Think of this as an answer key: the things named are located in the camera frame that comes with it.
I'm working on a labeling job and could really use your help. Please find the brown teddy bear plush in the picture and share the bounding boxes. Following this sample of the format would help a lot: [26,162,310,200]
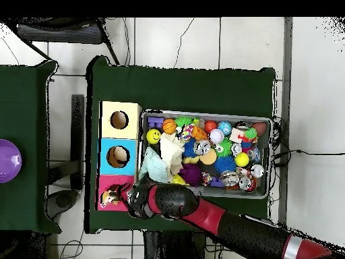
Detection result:
[100,184,123,208]

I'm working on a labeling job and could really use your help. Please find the light blue cloth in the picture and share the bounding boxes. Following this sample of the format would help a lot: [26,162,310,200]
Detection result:
[139,146,170,183]

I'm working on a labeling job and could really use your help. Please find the cream cloth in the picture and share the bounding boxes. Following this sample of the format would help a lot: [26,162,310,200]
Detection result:
[158,132,186,175]

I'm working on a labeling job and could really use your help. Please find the wooden box with three holes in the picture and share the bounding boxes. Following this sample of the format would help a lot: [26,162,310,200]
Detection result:
[94,100,143,212]

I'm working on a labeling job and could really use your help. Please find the shallow clear mesh bin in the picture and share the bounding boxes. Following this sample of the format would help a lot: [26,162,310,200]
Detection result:
[137,109,274,200]

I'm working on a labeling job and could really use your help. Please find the yellow smiley ball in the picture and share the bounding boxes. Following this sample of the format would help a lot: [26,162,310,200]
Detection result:
[146,128,162,144]

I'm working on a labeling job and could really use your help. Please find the grey stand foot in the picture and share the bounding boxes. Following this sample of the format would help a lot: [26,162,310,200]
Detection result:
[45,189,80,219]

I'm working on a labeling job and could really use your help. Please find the purple spiky toy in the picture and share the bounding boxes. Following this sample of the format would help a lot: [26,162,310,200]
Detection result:
[179,163,203,187]

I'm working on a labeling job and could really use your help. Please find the small orange basketball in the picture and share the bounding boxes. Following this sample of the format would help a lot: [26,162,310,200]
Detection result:
[162,118,178,135]

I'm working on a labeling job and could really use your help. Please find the crushed silver can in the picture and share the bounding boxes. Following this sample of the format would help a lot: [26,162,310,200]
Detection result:
[193,139,212,156]

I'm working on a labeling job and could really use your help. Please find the blue spiky ball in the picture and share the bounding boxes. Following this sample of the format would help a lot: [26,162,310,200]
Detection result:
[214,155,237,174]

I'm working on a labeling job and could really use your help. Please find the white baseball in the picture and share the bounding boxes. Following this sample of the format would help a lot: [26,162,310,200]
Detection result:
[209,128,225,145]

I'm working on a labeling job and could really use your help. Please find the dark green table cloth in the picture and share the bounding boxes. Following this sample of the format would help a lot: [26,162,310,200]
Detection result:
[0,59,61,233]
[84,55,276,235]

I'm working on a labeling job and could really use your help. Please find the blue globe ball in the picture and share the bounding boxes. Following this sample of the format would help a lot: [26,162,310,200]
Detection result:
[217,121,232,136]

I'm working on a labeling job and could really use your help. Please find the purple bowl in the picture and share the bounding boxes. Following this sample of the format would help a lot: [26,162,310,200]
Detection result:
[0,138,22,183]

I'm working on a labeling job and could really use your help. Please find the black chair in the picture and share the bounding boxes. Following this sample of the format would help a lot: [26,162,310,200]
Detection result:
[5,17,121,65]

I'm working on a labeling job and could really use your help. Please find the black cable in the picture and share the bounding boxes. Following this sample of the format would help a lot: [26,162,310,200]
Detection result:
[272,149,345,167]

